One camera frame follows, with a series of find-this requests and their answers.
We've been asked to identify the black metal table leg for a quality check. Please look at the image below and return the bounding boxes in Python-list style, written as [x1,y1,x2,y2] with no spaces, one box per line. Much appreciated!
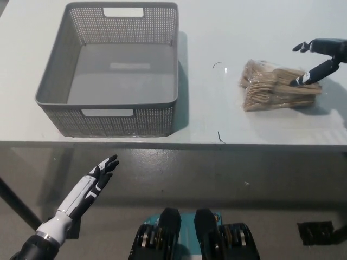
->
[0,175,43,230]

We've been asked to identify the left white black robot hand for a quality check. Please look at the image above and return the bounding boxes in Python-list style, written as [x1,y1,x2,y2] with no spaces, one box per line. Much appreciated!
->
[55,154,120,222]

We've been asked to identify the bag of wooden forks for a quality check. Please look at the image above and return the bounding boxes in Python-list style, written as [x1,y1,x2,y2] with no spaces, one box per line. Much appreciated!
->
[237,59,324,112]

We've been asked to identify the grey perforated plastic basket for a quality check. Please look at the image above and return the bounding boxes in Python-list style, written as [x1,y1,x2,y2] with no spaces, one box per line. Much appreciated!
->
[34,2,180,138]

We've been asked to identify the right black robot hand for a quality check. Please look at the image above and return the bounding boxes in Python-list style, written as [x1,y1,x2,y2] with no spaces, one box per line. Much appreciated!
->
[288,37,347,87]

